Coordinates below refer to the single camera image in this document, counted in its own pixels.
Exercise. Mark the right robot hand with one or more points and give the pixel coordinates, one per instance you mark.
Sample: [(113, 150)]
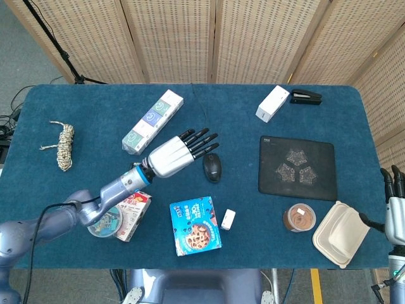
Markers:
[(397, 218)]

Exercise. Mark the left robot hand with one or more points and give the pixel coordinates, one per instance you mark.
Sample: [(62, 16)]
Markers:
[(171, 158)]

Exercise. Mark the black computer mouse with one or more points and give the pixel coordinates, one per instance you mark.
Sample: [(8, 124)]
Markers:
[(212, 168)]

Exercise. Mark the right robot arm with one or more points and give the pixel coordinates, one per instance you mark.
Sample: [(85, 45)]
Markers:
[(397, 269)]

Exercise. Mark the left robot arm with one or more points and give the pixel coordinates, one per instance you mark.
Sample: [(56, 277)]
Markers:
[(95, 209)]

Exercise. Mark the black mouse pad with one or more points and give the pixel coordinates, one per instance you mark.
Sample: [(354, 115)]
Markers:
[(297, 187)]

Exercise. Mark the wrapped tissue multipack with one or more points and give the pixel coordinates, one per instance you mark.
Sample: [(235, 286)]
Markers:
[(152, 122)]

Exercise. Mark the beige takeaway food container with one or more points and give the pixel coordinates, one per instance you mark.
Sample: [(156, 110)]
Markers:
[(335, 236)]

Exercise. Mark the red white biscuit box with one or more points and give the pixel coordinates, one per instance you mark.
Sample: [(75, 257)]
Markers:
[(136, 212)]

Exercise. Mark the blue chocolate cookie box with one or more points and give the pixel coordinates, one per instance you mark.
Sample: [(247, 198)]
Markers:
[(194, 226)]

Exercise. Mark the blue table cloth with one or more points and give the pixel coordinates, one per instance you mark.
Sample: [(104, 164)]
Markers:
[(246, 158)]

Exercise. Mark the small white box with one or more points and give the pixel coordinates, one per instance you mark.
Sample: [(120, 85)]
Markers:
[(228, 219)]

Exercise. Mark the clear jar of binder clips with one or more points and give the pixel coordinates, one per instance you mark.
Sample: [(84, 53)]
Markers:
[(106, 226)]

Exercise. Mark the round brown lidded container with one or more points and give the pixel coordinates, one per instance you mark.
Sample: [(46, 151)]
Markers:
[(299, 218)]

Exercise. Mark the white rectangular carton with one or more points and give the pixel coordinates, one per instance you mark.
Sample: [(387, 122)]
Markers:
[(271, 104)]

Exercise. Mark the woven folding screen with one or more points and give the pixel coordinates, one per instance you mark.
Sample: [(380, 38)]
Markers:
[(177, 38)]

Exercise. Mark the grey robot torso base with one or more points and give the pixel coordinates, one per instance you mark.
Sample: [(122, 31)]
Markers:
[(196, 285)]

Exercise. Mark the black stapler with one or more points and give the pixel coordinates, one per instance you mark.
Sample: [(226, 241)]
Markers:
[(305, 98)]

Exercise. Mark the black tripod stand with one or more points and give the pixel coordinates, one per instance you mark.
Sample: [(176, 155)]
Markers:
[(53, 44)]

